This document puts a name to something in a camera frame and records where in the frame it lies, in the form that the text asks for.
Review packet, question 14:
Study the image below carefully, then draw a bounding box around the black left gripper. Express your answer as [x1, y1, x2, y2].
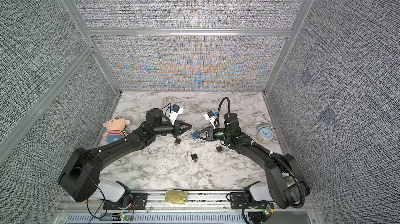
[155, 121, 193, 139]

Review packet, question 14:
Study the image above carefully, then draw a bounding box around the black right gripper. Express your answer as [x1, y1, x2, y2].
[195, 127, 232, 142]

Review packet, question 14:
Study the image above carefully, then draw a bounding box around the black padlock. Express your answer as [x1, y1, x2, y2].
[174, 138, 182, 146]
[215, 144, 224, 153]

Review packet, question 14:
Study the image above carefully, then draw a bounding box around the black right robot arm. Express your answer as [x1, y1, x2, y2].
[192, 113, 310, 209]

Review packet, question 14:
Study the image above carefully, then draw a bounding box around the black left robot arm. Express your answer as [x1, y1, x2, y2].
[58, 108, 192, 209]

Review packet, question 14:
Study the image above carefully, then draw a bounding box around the black padlock open shackle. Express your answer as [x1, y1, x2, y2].
[186, 151, 199, 162]

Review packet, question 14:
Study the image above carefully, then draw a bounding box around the light blue alarm clock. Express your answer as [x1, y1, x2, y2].
[257, 127, 274, 144]

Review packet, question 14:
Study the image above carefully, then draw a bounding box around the gold sardine tin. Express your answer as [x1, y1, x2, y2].
[165, 189, 188, 205]

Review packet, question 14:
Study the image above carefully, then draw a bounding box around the plush doll toy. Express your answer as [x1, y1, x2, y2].
[103, 117, 131, 144]

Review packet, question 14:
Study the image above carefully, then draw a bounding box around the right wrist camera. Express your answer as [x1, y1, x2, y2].
[204, 111, 219, 129]

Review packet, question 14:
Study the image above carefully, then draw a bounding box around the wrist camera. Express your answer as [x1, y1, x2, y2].
[169, 104, 183, 125]
[204, 111, 219, 129]

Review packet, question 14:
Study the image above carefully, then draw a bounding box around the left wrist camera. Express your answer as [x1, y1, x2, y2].
[169, 104, 183, 125]

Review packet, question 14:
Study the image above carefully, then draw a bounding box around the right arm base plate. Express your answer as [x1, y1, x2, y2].
[226, 192, 272, 209]

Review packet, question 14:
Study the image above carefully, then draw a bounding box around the aluminium front rail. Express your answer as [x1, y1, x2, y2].
[57, 190, 319, 214]

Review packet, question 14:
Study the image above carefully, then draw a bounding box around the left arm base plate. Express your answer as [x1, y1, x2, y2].
[103, 193, 148, 210]

